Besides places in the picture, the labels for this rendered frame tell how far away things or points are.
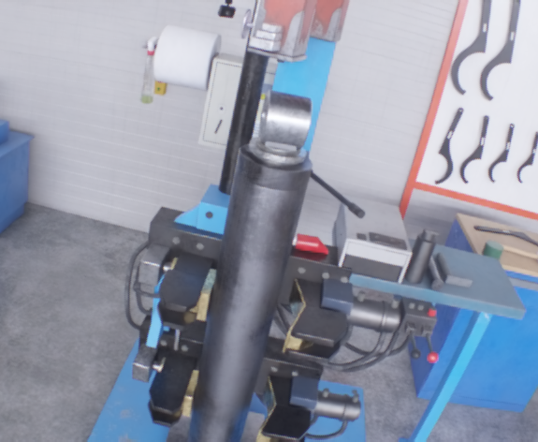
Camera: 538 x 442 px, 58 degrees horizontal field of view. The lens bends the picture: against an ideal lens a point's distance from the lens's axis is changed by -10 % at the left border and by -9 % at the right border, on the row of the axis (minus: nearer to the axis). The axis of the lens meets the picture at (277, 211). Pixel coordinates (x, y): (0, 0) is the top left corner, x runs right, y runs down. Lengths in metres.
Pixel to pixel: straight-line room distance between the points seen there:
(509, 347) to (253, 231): 1.91
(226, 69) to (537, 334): 2.13
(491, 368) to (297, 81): 1.99
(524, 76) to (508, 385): 1.97
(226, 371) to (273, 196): 0.65
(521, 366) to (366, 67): 2.07
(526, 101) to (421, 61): 0.78
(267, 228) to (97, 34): 2.54
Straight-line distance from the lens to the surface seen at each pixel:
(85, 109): 3.88
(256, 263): 1.54
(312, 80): 1.85
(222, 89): 2.32
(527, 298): 2.88
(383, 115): 3.53
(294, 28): 1.20
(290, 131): 1.42
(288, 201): 1.47
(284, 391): 2.09
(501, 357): 3.07
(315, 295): 1.80
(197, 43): 2.32
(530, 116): 3.75
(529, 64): 3.67
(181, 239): 1.86
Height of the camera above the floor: 1.95
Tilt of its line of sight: 24 degrees down
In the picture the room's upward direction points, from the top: 13 degrees clockwise
